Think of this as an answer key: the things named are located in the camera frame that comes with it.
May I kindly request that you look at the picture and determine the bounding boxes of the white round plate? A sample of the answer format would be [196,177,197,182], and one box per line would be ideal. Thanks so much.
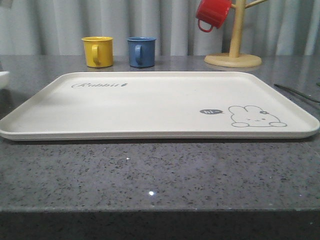
[0,71,10,89]

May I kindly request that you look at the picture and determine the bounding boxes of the cream rabbit serving tray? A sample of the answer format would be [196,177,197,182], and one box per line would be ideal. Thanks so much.
[0,71,320,141]

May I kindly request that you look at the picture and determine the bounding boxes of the blue mug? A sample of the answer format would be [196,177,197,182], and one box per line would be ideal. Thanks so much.
[127,37,156,68]

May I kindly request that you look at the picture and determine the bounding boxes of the yellow mug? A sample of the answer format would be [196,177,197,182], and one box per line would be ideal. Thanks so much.
[81,36,114,68]

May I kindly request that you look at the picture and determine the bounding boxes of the wooden mug tree stand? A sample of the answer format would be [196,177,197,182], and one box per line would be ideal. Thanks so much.
[204,0,266,68]

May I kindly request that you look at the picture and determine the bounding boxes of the red hanging mug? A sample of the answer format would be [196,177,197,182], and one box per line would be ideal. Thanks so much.
[196,0,232,33]

